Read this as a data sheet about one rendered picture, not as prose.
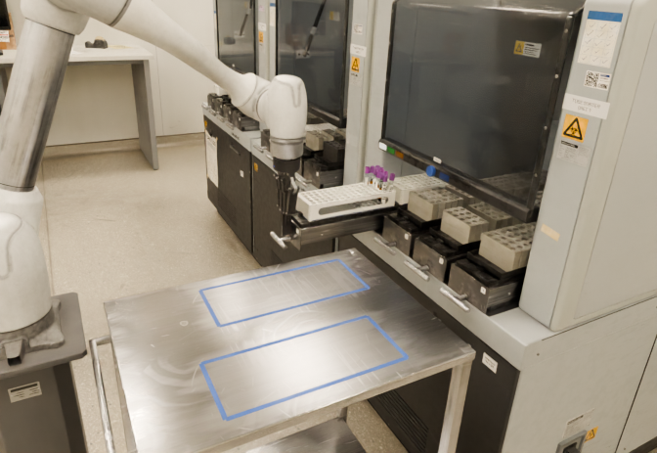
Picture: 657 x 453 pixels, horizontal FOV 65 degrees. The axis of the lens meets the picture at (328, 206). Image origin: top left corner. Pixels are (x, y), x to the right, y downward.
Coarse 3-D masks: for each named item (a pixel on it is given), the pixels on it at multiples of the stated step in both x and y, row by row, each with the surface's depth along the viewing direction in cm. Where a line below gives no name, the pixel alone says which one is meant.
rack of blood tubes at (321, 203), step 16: (304, 192) 155; (320, 192) 155; (336, 192) 156; (352, 192) 156; (368, 192) 157; (304, 208) 149; (320, 208) 158; (336, 208) 158; (352, 208) 159; (368, 208) 156
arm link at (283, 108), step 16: (272, 80) 134; (288, 80) 131; (272, 96) 132; (288, 96) 131; (304, 96) 134; (272, 112) 133; (288, 112) 132; (304, 112) 135; (272, 128) 136; (288, 128) 134; (304, 128) 138
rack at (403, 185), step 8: (408, 176) 171; (416, 176) 172; (424, 176) 172; (432, 176) 173; (400, 184) 165; (408, 184) 164; (416, 184) 166; (424, 184) 165; (432, 184) 165; (440, 184) 166; (448, 184) 168; (400, 192) 161; (408, 192) 161; (400, 200) 161; (408, 200) 162
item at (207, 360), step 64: (320, 256) 128; (128, 320) 101; (192, 320) 102; (256, 320) 103; (320, 320) 104; (384, 320) 105; (128, 384) 86; (192, 384) 86; (256, 384) 87; (320, 384) 87; (384, 384) 88; (128, 448) 120; (192, 448) 74; (256, 448) 140; (320, 448) 141; (448, 448) 106
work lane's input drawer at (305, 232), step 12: (396, 204) 161; (300, 216) 150; (336, 216) 151; (348, 216) 152; (360, 216) 155; (372, 216) 156; (300, 228) 146; (312, 228) 147; (324, 228) 149; (336, 228) 151; (348, 228) 153; (360, 228) 155; (372, 228) 157; (276, 240) 151; (288, 240) 152; (300, 240) 146; (312, 240) 148
